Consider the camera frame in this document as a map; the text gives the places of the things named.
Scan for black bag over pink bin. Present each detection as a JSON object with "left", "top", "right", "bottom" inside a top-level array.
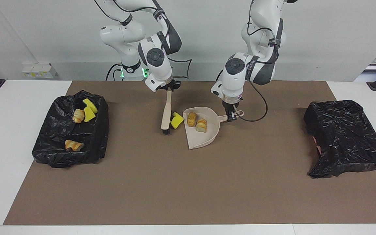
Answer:
[{"left": 304, "top": 100, "right": 376, "bottom": 179}]

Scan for black bag lined bin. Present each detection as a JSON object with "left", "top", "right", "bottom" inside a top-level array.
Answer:
[{"left": 32, "top": 90, "right": 109, "bottom": 168}]

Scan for white power strip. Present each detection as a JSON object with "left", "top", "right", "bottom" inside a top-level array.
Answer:
[{"left": 22, "top": 63, "right": 58, "bottom": 79}]

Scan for striped croissant piece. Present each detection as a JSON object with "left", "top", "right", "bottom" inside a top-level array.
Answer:
[{"left": 196, "top": 118, "right": 208, "bottom": 133}]

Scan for yellow sponge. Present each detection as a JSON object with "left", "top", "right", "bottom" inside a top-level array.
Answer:
[
  {"left": 83, "top": 106, "right": 96, "bottom": 123},
  {"left": 170, "top": 112, "right": 184, "bottom": 129},
  {"left": 82, "top": 98, "right": 98, "bottom": 114}
]

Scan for beige brush black bristles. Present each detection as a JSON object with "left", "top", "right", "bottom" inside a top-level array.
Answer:
[{"left": 161, "top": 89, "right": 173, "bottom": 135}]

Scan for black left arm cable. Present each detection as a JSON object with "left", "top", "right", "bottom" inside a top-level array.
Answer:
[{"left": 237, "top": 80, "right": 268, "bottom": 122}]

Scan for pink bin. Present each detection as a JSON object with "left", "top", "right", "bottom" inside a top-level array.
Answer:
[{"left": 313, "top": 135, "right": 322, "bottom": 155}]

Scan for black base cable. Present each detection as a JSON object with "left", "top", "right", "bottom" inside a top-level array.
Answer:
[{"left": 106, "top": 63, "right": 123, "bottom": 81}]

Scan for pale bread piece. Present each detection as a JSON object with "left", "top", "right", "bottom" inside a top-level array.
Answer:
[
  {"left": 72, "top": 109, "right": 86, "bottom": 123},
  {"left": 65, "top": 139, "right": 85, "bottom": 151}
]

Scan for brown table mat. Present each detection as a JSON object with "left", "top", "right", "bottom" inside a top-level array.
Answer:
[{"left": 3, "top": 81, "right": 376, "bottom": 226}]

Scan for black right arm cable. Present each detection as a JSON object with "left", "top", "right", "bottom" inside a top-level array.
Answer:
[{"left": 93, "top": 0, "right": 193, "bottom": 79}]

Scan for beige plastic dustpan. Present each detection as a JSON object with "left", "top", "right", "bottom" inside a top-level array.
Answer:
[{"left": 182, "top": 107, "right": 244, "bottom": 150}]

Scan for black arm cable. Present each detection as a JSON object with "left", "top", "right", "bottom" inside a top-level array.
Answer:
[
  {"left": 93, "top": 0, "right": 193, "bottom": 79},
  {"left": 237, "top": 80, "right": 268, "bottom": 122}
]

